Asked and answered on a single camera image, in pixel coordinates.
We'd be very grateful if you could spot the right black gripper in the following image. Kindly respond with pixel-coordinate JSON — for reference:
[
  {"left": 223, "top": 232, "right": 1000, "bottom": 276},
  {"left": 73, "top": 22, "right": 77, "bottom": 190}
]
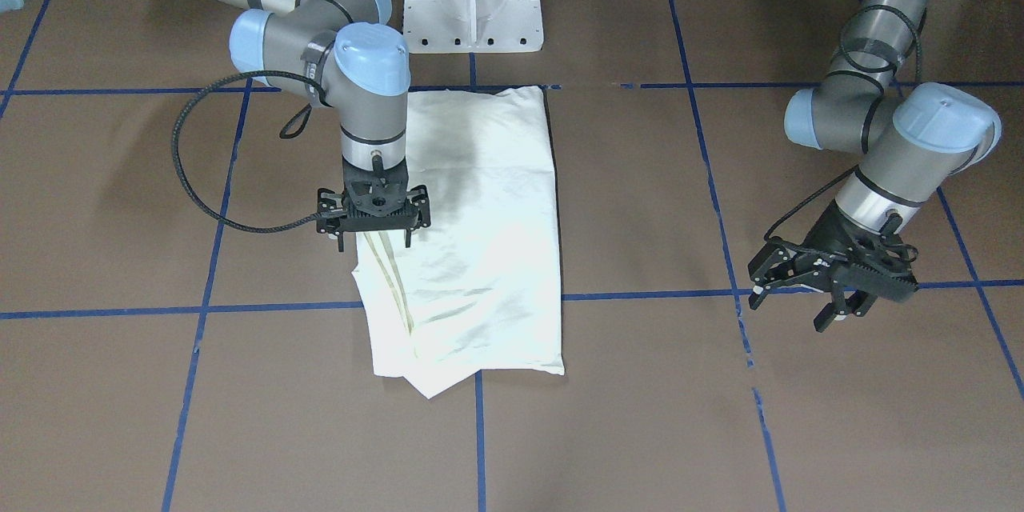
[{"left": 317, "top": 161, "right": 431, "bottom": 254}]

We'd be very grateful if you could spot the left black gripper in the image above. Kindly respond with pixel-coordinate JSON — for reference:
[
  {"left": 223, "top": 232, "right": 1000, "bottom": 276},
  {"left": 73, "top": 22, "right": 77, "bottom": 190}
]
[{"left": 746, "top": 202, "right": 919, "bottom": 333}]

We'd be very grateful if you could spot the white long-sleeve printed shirt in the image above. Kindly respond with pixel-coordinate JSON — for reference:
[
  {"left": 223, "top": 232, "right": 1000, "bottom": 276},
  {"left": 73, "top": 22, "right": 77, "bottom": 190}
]
[{"left": 352, "top": 86, "right": 566, "bottom": 398}]

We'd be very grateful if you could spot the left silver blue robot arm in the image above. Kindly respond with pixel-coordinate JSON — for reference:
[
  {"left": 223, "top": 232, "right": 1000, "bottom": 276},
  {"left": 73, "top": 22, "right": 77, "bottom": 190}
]
[{"left": 746, "top": 0, "right": 1002, "bottom": 332}]

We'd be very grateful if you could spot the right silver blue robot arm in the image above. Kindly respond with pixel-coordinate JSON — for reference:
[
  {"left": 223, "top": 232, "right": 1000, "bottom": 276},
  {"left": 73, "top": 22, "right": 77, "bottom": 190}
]
[{"left": 2, "top": 0, "right": 431, "bottom": 242}]

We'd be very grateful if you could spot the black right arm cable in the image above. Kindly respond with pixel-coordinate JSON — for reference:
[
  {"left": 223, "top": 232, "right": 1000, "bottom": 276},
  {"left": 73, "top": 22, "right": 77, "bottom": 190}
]
[{"left": 171, "top": 70, "right": 337, "bottom": 234}]

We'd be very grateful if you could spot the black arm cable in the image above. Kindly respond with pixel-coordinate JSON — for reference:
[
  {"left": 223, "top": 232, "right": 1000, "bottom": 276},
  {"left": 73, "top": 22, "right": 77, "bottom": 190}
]
[
  {"left": 765, "top": 3, "right": 926, "bottom": 249},
  {"left": 171, "top": 70, "right": 337, "bottom": 234}
]

